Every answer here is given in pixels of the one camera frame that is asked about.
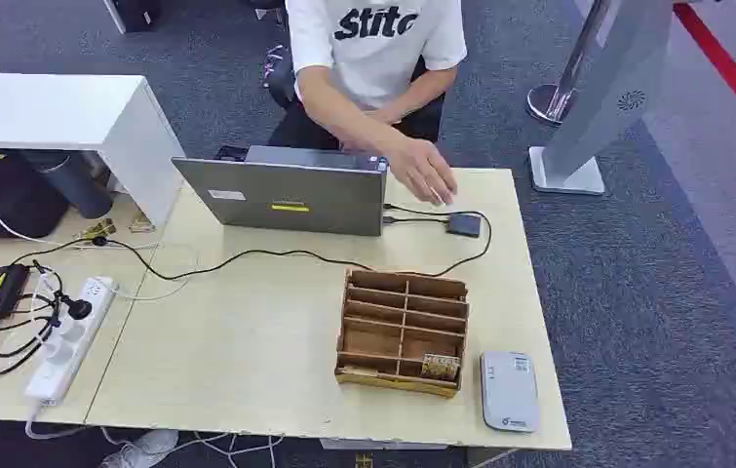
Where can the grey card reader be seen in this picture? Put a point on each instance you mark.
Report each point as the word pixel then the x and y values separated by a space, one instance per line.
pixel 509 391

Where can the person's right hand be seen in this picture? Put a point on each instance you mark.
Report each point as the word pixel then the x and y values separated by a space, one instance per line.
pixel 424 171

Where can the red floor tape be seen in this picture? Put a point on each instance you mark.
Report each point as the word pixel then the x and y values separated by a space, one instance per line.
pixel 732 68

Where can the black cylinder bin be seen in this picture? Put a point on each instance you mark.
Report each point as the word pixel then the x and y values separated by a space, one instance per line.
pixel 73 181

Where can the white power strip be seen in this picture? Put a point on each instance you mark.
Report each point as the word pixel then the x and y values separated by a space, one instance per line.
pixel 70 339

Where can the white cabinet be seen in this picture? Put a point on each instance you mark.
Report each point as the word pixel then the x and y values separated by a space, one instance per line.
pixel 83 123

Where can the black plug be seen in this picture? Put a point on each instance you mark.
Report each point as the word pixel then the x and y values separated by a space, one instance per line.
pixel 77 307

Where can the person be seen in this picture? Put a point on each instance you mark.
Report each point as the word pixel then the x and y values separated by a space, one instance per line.
pixel 374 58

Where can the wooden card box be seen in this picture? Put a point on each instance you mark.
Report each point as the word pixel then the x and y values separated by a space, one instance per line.
pixel 400 332

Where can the chrome barrier post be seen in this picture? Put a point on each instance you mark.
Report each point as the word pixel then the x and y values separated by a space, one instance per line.
pixel 561 77

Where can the white shoe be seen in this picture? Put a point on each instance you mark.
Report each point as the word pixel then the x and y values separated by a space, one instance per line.
pixel 141 449

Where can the grey laptop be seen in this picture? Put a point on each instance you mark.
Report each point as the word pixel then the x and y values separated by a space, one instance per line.
pixel 296 197

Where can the grey standing panel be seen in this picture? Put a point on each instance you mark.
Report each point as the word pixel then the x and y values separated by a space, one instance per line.
pixel 600 103

